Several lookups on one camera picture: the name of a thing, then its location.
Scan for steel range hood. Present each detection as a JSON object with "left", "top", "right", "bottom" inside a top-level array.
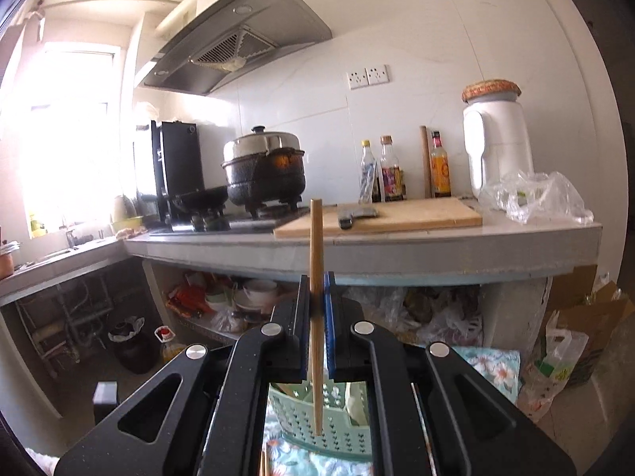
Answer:
[{"left": 139, "top": 0, "right": 333, "bottom": 96}]

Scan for red snack packets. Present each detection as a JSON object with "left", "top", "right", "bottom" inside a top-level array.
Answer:
[{"left": 166, "top": 282, "right": 207, "bottom": 319}]

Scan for gas stove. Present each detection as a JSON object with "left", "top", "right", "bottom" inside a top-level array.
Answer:
[{"left": 149, "top": 202, "right": 312, "bottom": 235}]

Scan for black upright appliance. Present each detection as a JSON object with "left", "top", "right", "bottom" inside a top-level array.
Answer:
[{"left": 150, "top": 120, "right": 204, "bottom": 219}]

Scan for bright window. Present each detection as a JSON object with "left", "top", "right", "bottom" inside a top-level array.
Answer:
[{"left": 0, "top": 44, "right": 123, "bottom": 240}]

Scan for clear glass bottle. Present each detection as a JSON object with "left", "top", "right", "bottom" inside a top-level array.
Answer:
[{"left": 360, "top": 140, "right": 381, "bottom": 203}]

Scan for green white fleece clothing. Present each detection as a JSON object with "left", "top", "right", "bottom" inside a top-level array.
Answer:
[{"left": 22, "top": 446, "right": 67, "bottom": 476}]

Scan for steel cleaver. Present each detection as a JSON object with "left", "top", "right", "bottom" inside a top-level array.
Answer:
[{"left": 337, "top": 205, "right": 379, "bottom": 230}]

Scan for plastic bag with green box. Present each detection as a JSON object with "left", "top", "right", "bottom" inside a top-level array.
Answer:
[{"left": 518, "top": 310, "right": 589, "bottom": 420}]

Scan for wooden cutting board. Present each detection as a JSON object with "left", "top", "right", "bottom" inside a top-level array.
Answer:
[{"left": 274, "top": 197, "right": 483, "bottom": 239}]

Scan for green star-holed utensil holder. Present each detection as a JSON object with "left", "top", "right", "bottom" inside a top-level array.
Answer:
[{"left": 268, "top": 379, "right": 374, "bottom": 461}]

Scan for orange label bottle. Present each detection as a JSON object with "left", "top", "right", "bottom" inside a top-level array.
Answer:
[{"left": 429, "top": 131, "right": 452, "bottom": 198}]

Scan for sink faucet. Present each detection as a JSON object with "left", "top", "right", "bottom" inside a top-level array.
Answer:
[{"left": 62, "top": 215, "right": 81, "bottom": 250}]

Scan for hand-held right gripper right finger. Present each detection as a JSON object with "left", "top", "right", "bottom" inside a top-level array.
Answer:
[{"left": 323, "top": 272, "right": 579, "bottom": 476}]

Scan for grey kitchen counter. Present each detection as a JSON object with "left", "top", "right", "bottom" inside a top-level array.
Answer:
[{"left": 0, "top": 218, "right": 603, "bottom": 308}]

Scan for single wooden chopstick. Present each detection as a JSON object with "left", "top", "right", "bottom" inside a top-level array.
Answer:
[{"left": 310, "top": 198, "right": 324, "bottom": 436}]

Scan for steel pot lid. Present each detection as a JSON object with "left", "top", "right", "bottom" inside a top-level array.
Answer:
[{"left": 223, "top": 126, "right": 301, "bottom": 162}]

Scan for black cooking pot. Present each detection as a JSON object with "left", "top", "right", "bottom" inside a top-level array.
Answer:
[{"left": 221, "top": 148, "right": 306, "bottom": 207}]

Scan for cooking oil bottle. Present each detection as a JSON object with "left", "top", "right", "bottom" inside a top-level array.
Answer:
[{"left": 156, "top": 326, "right": 187, "bottom": 364}]

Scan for wooden rolling pin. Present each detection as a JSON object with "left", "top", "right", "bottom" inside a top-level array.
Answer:
[{"left": 421, "top": 125, "right": 433, "bottom": 199}]

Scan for dark jar with bag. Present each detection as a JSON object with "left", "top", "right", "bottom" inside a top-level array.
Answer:
[{"left": 108, "top": 316, "right": 154, "bottom": 374}]

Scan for yellow basin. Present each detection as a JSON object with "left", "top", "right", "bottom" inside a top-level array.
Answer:
[{"left": 112, "top": 215, "right": 146, "bottom": 235}]

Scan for clear plastic bag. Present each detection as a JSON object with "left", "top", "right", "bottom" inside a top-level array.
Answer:
[{"left": 479, "top": 171, "right": 594, "bottom": 225}]

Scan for woven round lid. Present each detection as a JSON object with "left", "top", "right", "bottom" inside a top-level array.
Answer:
[{"left": 461, "top": 80, "right": 523, "bottom": 104}]

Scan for dark sauce bottle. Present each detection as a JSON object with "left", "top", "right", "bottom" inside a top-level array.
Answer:
[{"left": 379, "top": 135, "right": 406, "bottom": 202}]

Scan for crumpled plastic bags under counter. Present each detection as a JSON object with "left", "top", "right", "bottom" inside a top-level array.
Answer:
[{"left": 342, "top": 285, "right": 483, "bottom": 347}]

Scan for copper pot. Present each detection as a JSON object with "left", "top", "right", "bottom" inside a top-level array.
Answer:
[{"left": 0, "top": 240, "right": 23, "bottom": 281}]

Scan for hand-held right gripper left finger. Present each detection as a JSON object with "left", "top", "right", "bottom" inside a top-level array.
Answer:
[{"left": 54, "top": 274, "right": 314, "bottom": 476}]

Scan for white floral bowl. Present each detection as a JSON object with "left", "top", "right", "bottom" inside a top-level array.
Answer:
[{"left": 243, "top": 279, "right": 279, "bottom": 304}]

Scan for black wok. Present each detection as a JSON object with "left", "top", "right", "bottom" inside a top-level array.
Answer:
[{"left": 171, "top": 186, "right": 230, "bottom": 212}]

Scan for cardboard box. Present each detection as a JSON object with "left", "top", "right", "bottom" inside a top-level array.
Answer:
[{"left": 546, "top": 265, "right": 635, "bottom": 388}]

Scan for white countertop appliance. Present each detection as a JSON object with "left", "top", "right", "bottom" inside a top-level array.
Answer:
[{"left": 463, "top": 94, "right": 535, "bottom": 199}]

